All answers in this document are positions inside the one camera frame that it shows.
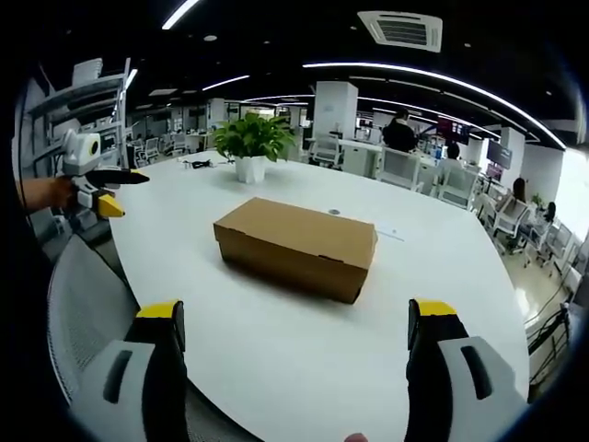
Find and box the grey mesh office chair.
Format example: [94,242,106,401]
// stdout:
[47,234,259,442]

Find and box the person's left hand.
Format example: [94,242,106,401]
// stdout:
[49,176,80,211]

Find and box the ceiling air conditioner vent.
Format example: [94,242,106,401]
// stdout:
[357,10,444,53]

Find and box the green potted plant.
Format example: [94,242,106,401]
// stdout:
[210,112,298,163]

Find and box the wall monitor screen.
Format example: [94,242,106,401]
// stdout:
[435,114,473,145]

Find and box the white plant pot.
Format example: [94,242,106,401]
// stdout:
[234,155,268,184]

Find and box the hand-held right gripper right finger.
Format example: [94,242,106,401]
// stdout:
[404,297,528,442]

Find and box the white office chair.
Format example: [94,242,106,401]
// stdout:
[436,163,482,211]
[308,132,345,170]
[375,145,425,192]
[487,196,533,257]

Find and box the metal storage shelf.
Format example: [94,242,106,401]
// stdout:
[27,57,133,176]

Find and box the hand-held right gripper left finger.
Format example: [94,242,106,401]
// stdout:
[72,299,189,442]

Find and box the brown cardboard shoe box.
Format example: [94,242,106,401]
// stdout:
[213,197,379,305]

